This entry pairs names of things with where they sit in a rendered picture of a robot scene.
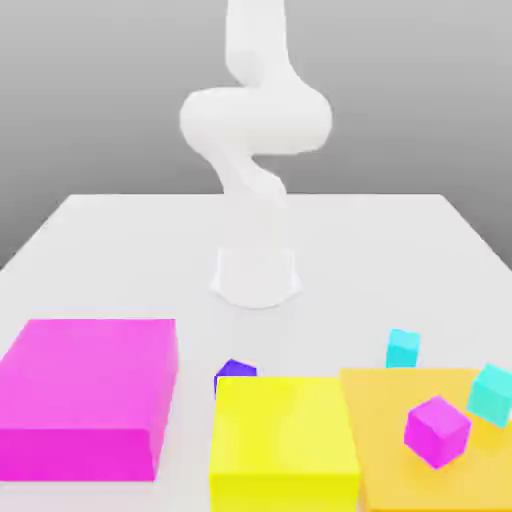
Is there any large yellow box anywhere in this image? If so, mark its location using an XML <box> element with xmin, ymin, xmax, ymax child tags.
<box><xmin>209</xmin><ymin>376</ymin><xmax>362</xmax><ymax>512</ymax></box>

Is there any small purple cube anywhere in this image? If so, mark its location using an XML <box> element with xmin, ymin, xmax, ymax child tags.
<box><xmin>213</xmin><ymin>358</ymin><xmax>258</xmax><ymax>399</ymax></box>

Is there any large magenta box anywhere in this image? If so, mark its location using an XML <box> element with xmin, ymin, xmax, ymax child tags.
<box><xmin>0</xmin><ymin>318</ymin><xmax>180</xmax><ymax>483</ymax></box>

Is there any large orange box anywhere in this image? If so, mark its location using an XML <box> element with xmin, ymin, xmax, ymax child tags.
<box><xmin>339</xmin><ymin>367</ymin><xmax>512</xmax><ymax>512</ymax></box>

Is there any small cyan cube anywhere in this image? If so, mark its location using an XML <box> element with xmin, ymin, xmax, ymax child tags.
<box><xmin>385</xmin><ymin>328</ymin><xmax>422</xmax><ymax>369</ymax></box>

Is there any small turquoise cube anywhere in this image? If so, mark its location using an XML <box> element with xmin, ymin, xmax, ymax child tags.
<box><xmin>466</xmin><ymin>362</ymin><xmax>512</xmax><ymax>430</ymax></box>

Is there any small magenta cube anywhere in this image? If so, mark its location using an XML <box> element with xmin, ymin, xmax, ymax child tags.
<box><xmin>403</xmin><ymin>394</ymin><xmax>473</xmax><ymax>470</ymax></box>

